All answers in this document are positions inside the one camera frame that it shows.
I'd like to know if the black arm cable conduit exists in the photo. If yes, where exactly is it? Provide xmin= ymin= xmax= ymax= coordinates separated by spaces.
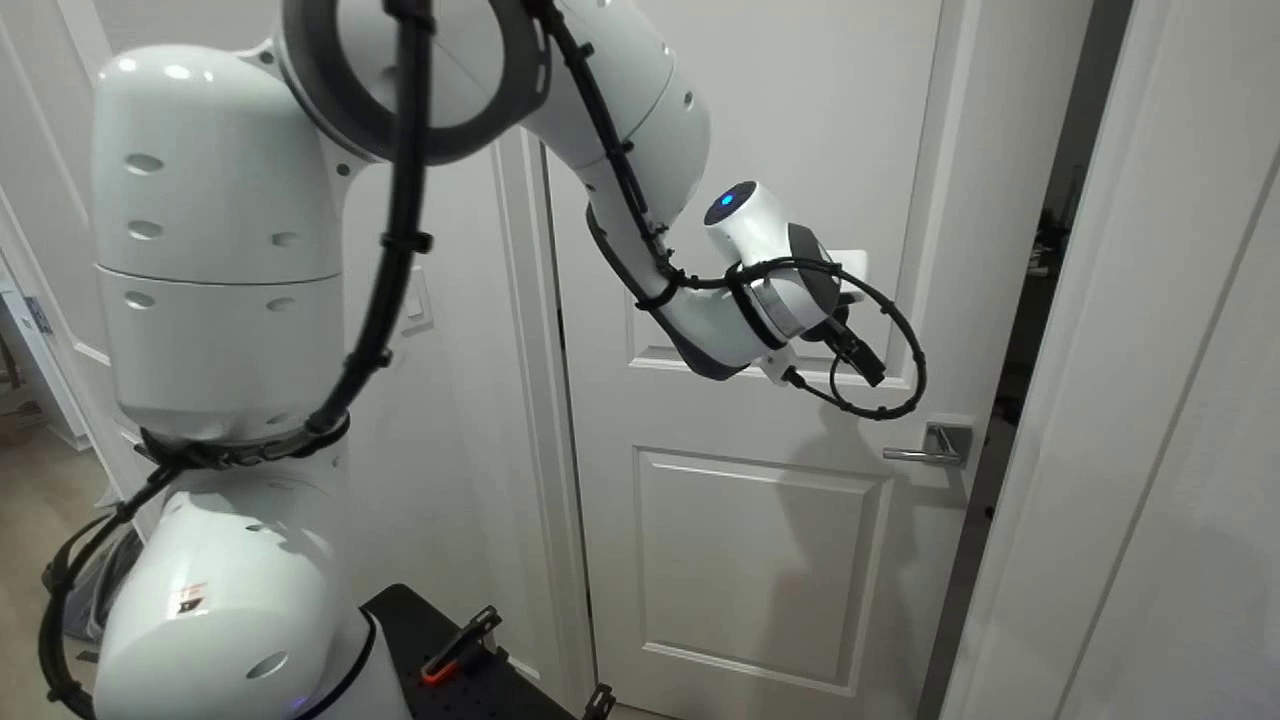
xmin=37 ymin=0 xmax=933 ymax=720

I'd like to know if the white panel door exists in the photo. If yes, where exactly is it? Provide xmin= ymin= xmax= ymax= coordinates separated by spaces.
xmin=533 ymin=0 xmax=1092 ymax=720

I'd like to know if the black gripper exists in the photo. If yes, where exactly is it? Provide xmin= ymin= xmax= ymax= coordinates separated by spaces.
xmin=797 ymin=296 xmax=893 ymax=392

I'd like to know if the black clamp with orange grip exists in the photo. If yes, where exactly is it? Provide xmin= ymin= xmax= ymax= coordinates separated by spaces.
xmin=411 ymin=605 xmax=509 ymax=697

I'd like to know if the silver door lever handle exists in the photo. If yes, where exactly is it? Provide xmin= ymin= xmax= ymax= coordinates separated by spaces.
xmin=880 ymin=414 xmax=980 ymax=473

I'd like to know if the white closet door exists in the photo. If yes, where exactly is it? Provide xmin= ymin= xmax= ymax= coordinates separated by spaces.
xmin=0 ymin=0 xmax=153 ymax=504

